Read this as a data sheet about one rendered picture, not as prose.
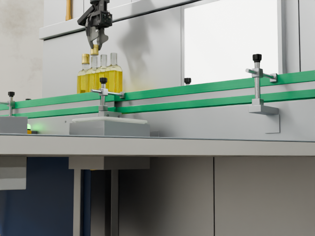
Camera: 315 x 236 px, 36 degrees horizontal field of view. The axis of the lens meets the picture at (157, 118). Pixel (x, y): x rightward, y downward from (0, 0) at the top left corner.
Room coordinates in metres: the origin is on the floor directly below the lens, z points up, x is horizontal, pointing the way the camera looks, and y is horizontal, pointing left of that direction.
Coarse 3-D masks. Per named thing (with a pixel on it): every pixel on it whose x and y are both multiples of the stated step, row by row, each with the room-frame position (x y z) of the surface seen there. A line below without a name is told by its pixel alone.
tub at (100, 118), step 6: (72, 120) 1.63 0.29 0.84; (78, 120) 1.60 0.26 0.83; (84, 120) 1.59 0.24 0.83; (90, 120) 1.58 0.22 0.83; (96, 120) 1.56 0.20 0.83; (102, 120) 1.55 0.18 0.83; (108, 120) 1.55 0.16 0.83; (114, 120) 1.57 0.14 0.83; (120, 120) 1.58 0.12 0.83; (126, 120) 1.60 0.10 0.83; (132, 120) 1.62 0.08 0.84; (138, 120) 1.65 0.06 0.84; (144, 120) 1.67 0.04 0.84
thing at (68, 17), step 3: (69, 0) 2.37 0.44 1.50; (69, 3) 2.37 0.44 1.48; (66, 6) 2.37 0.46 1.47; (69, 6) 2.37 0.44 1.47; (66, 9) 2.37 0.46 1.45; (69, 9) 2.37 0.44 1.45; (66, 12) 2.37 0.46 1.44; (69, 12) 2.37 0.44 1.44; (66, 15) 2.37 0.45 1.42; (69, 15) 2.37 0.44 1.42; (66, 18) 2.37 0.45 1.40; (69, 18) 2.37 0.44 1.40
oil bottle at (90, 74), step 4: (92, 68) 2.02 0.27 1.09; (96, 68) 2.03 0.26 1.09; (88, 72) 2.03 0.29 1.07; (92, 72) 2.01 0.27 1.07; (88, 76) 2.03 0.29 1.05; (92, 76) 2.01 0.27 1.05; (88, 80) 2.03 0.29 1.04; (92, 80) 2.01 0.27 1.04; (88, 84) 2.03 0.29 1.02; (92, 84) 2.01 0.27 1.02; (88, 88) 2.03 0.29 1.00; (92, 88) 2.01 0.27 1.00
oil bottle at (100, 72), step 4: (100, 68) 1.99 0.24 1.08; (104, 68) 1.98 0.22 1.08; (96, 72) 2.00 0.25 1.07; (100, 72) 1.98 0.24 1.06; (104, 72) 1.98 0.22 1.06; (96, 76) 2.00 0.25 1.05; (100, 76) 1.98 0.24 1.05; (104, 76) 1.98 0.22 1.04; (96, 80) 2.00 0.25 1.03; (96, 84) 2.00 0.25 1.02; (100, 84) 1.98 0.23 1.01; (96, 88) 2.00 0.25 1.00
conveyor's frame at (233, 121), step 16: (144, 112) 1.79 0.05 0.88; (160, 112) 1.74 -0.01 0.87; (176, 112) 1.69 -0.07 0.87; (192, 112) 1.65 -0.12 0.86; (208, 112) 1.60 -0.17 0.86; (224, 112) 1.57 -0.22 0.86; (240, 112) 1.53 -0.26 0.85; (288, 112) 1.42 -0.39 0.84; (304, 112) 1.39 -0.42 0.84; (32, 128) 2.07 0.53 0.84; (48, 128) 2.00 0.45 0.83; (64, 128) 1.93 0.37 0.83; (160, 128) 1.74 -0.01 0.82; (176, 128) 1.69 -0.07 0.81; (192, 128) 1.65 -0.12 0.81; (208, 128) 1.61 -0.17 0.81; (224, 128) 1.57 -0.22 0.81; (240, 128) 1.53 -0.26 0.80; (256, 128) 1.49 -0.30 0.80; (288, 128) 1.42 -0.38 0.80; (304, 128) 1.39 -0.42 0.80
